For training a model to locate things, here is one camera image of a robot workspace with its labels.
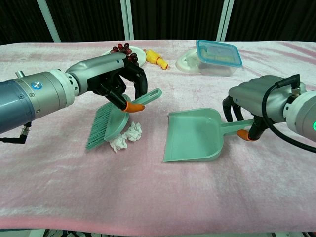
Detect white shaped dish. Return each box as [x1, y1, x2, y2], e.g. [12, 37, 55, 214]
[175, 48, 205, 75]

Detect white paper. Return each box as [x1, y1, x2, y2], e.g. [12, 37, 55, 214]
[108, 121, 143, 153]

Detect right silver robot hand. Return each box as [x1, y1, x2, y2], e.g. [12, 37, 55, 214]
[222, 75, 292, 143]

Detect black backdrop curtain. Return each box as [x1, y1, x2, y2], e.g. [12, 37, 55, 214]
[0, 0, 316, 46]

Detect clear container blue lid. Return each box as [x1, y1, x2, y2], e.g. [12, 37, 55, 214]
[196, 39, 243, 77]

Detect green plastic tray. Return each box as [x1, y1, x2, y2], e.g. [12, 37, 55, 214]
[162, 108, 255, 163]

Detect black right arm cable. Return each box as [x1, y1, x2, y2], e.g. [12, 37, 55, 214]
[261, 73, 316, 155]

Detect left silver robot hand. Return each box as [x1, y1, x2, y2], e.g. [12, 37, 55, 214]
[64, 53, 149, 113]

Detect dark red grape bunch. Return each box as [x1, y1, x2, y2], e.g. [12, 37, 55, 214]
[110, 43, 140, 67]

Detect white frame post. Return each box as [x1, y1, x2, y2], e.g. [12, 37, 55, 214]
[36, 0, 61, 43]
[216, 0, 235, 42]
[120, 0, 135, 41]

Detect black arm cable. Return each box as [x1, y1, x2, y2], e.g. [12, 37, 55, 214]
[261, 73, 316, 155]
[0, 120, 33, 144]

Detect green hand brush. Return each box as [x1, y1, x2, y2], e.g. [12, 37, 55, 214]
[85, 88, 163, 152]

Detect pink plush table cloth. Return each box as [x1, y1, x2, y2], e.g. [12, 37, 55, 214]
[0, 40, 316, 235]

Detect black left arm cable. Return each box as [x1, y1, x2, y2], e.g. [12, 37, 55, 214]
[0, 120, 33, 144]

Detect yellow rubber chicken toy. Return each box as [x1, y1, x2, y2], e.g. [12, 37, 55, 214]
[144, 49, 169, 71]

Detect round white plate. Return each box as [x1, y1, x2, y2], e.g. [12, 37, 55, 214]
[101, 46, 147, 67]

